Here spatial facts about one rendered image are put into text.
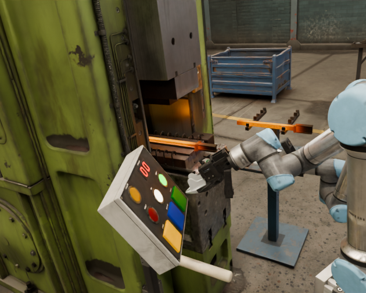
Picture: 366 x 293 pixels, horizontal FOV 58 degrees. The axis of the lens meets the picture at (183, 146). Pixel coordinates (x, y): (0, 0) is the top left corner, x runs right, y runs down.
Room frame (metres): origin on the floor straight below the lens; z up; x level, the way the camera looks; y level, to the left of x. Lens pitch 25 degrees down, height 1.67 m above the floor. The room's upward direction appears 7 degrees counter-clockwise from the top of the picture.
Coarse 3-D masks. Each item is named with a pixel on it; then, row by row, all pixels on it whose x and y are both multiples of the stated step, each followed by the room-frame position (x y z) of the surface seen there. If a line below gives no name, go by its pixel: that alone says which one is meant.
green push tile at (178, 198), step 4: (176, 188) 1.03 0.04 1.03; (172, 192) 1.00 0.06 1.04; (176, 192) 1.01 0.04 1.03; (180, 192) 1.03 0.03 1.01; (172, 196) 0.97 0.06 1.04; (176, 196) 0.99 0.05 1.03; (180, 196) 1.01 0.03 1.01; (176, 200) 0.97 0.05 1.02; (180, 200) 0.99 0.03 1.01; (184, 200) 1.02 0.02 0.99; (180, 204) 0.97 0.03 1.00; (184, 204) 1.00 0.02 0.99; (180, 208) 0.97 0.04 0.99; (184, 208) 0.97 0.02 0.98
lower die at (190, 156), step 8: (152, 136) 1.67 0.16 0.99; (160, 136) 1.65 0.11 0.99; (152, 144) 1.56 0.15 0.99; (160, 144) 1.54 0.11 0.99; (168, 144) 1.52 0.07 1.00; (176, 144) 1.50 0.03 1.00; (152, 152) 1.48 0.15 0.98; (160, 152) 1.47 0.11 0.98; (168, 152) 1.46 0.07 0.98; (176, 152) 1.43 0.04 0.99; (184, 152) 1.42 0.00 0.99; (192, 152) 1.42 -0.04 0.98; (200, 152) 1.48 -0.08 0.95; (160, 160) 1.43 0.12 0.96; (168, 160) 1.40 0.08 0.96; (176, 160) 1.38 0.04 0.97; (184, 160) 1.36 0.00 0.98; (192, 160) 1.41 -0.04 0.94; (184, 168) 1.36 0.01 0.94
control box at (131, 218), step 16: (128, 160) 1.01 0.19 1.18; (144, 160) 1.00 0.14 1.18; (128, 176) 0.87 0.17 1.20; (144, 176) 0.93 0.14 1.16; (112, 192) 0.82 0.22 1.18; (128, 192) 0.80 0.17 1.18; (144, 192) 0.87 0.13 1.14; (160, 192) 0.94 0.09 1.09; (112, 208) 0.76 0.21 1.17; (128, 208) 0.75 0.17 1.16; (144, 208) 0.81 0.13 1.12; (160, 208) 0.87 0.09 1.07; (112, 224) 0.76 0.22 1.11; (128, 224) 0.75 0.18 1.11; (144, 224) 0.75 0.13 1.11; (160, 224) 0.81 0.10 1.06; (128, 240) 0.75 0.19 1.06; (144, 240) 0.75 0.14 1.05; (160, 240) 0.75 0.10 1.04; (144, 256) 0.75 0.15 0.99; (160, 256) 0.74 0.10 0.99; (176, 256) 0.75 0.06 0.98; (160, 272) 0.74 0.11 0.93
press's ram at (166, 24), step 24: (144, 0) 1.34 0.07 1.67; (168, 0) 1.38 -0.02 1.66; (192, 0) 1.54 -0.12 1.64; (144, 24) 1.35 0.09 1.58; (168, 24) 1.36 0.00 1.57; (192, 24) 1.52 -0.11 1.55; (144, 48) 1.36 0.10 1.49; (168, 48) 1.34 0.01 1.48; (192, 48) 1.50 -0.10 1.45; (144, 72) 1.37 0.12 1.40; (168, 72) 1.32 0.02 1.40
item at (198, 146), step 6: (150, 138) 1.60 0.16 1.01; (156, 138) 1.59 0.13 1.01; (162, 138) 1.58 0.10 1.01; (180, 144) 1.49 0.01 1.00; (186, 144) 1.47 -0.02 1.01; (192, 144) 1.46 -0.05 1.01; (198, 144) 1.44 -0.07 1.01; (204, 144) 1.43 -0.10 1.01; (210, 144) 1.42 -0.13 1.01; (216, 144) 1.42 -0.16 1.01; (198, 150) 1.44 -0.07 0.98; (204, 150) 1.42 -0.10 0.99; (210, 150) 1.41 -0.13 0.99; (216, 150) 1.40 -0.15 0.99
